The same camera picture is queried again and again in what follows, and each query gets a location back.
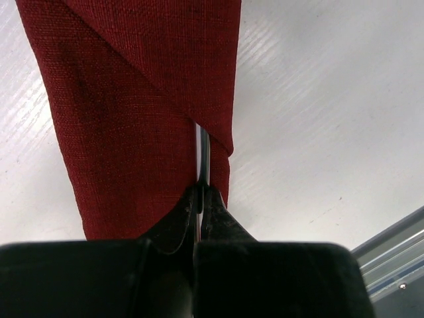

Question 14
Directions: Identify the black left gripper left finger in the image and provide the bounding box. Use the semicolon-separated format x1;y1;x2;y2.
1;187;197;317

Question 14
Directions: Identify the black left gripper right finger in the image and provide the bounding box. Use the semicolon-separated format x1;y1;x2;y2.
193;188;374;317

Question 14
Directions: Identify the silver metal spoon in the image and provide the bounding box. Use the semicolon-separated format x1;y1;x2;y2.
195;124;210;242

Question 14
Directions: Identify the dark red cloth napkin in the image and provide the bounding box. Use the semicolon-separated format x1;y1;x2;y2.
17;1;241;240

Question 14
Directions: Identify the aluminium front frame rail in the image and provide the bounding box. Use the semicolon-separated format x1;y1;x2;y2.
352;207;423;302

